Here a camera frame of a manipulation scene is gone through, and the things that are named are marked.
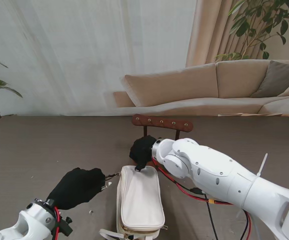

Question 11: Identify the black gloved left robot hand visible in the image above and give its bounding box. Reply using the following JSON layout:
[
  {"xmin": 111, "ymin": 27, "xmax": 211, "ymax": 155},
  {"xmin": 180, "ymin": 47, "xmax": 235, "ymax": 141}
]
[{"xmin": 46, "ymin": 167, "xmax": 106, "ymax": 211}]

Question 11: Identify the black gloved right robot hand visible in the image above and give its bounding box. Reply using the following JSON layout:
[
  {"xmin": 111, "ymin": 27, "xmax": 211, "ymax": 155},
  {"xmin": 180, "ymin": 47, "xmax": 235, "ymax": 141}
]
[{"xmin": 128, "ymin": 134, "xmax": 158, "ymax": 173}]

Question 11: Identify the brown wooden jewelry stand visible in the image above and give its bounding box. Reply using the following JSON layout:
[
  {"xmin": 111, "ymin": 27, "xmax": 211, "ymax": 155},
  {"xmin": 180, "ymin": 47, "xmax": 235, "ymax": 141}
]
[{"xmin": 131, "ymin": 114, "xmax": 194, "ymax": 143}]

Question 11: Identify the white leather bag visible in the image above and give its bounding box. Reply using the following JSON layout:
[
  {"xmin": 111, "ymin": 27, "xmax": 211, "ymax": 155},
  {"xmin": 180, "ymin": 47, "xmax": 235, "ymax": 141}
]
[{"xmin": 99, "ymin": 164, "xmax": 168, "ymax": 240}]

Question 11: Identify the beige sofa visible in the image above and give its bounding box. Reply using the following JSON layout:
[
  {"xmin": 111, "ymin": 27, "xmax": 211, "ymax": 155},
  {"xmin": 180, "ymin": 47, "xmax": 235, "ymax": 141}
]
[{"xmin": 113, "ymin": 59, "xmax": 289, "ymax": 126}]

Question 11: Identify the white sheer curtain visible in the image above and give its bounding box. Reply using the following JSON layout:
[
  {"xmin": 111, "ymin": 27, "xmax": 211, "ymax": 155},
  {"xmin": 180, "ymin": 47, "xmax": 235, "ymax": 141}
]
[{"xmin": 0, "ymin": 0, "xmax": 198, "ymax": 117}]

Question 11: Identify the white zip tie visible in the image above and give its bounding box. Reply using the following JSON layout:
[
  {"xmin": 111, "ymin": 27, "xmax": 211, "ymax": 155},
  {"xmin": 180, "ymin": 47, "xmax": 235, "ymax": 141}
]
[{"xmin": 256, "ymin": 153, "xmax": 269, "ymax": 178}]

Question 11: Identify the beige curtain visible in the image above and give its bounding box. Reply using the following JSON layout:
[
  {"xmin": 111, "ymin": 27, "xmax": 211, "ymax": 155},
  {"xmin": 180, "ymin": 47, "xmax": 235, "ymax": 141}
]
[{"xmin": 185, "ymin": 0, "xmax": 270, "ymax": 68}]

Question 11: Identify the grey cushion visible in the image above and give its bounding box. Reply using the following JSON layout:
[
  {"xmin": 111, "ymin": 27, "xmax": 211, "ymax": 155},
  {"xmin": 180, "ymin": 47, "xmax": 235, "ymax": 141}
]
[{"xmin": 249, "ymin": 59, "xmax": 289, "ymax": 99}]

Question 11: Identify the tall leafy ficus plant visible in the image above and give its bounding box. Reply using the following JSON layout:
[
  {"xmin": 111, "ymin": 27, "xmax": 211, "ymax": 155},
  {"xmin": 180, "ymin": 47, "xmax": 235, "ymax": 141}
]
[{"xmin": 214, "ymin": 0, "xmax": 289, "ymax": 62}]

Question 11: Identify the red left arm cable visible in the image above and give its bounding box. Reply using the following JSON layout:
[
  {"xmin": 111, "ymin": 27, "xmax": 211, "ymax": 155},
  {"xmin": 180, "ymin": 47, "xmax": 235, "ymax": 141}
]
[{"xmin": 51, "ymin": 206, "xmax": 62, "ymax": 240}]

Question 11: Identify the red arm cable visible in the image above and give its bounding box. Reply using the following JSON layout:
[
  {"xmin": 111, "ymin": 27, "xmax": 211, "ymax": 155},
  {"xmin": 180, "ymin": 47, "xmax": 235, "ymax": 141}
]
[
  {"xmin": 51, "ymin": 206, "xmax": 62, "ymax": 240},
  {"xmin": 152, "ymin": 158, "xmax": 252, "ymax": 240}
]

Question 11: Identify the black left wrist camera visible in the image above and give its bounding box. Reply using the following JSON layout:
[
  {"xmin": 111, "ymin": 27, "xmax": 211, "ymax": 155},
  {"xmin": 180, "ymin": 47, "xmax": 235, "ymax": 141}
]
[{"xmin": 59, "ymin": 216, "xmax": 74, "ymax": 236}]

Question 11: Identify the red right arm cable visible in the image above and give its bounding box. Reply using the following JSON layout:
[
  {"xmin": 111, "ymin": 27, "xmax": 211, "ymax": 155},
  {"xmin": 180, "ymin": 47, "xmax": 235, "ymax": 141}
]
[{"xmin": 152, "ymin": 158, "xmax": 252, "ymax": 240}]

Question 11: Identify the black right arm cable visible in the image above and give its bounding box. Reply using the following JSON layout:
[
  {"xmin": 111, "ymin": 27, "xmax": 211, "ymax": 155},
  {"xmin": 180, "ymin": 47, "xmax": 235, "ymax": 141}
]
[{"xmin": 190, "ymin": 187, "xmax": 219, "ymax": 240}]

